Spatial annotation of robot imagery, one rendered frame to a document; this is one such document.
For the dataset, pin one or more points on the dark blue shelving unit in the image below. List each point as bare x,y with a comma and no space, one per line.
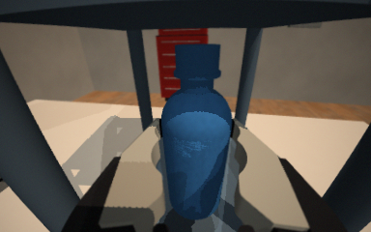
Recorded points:
29,167

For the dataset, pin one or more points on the blue bottle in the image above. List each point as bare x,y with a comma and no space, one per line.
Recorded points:
196,124

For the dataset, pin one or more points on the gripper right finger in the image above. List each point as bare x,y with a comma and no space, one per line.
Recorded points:
271,195

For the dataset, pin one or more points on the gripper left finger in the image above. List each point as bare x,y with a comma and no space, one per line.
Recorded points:
128,195

